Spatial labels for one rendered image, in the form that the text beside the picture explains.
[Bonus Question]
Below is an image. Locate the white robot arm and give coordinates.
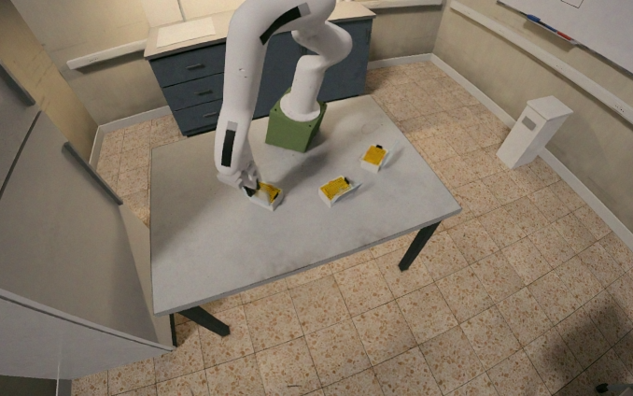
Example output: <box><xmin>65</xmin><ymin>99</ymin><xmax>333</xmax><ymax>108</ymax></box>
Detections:
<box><xmin>215</xmin><ymin>0</ymin><xmax>352</xmax><ymax>190</ymax></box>

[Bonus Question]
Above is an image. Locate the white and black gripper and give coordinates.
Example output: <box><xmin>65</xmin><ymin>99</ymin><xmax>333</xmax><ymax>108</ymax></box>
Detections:
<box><xmin>240</xmin><ymin>163</ymin><xmax>262</xmax><ymax>197</ymax></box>

